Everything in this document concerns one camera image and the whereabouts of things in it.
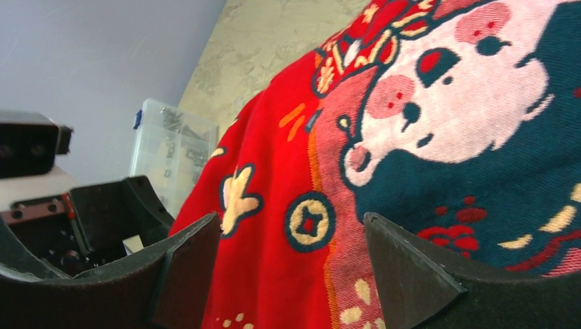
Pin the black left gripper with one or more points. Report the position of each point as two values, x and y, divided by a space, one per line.
60 236

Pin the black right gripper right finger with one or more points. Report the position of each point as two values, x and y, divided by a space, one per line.
423 285

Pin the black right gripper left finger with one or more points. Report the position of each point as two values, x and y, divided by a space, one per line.
165 285

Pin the red printed pillowcase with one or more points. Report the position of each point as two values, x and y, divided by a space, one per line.
459 121

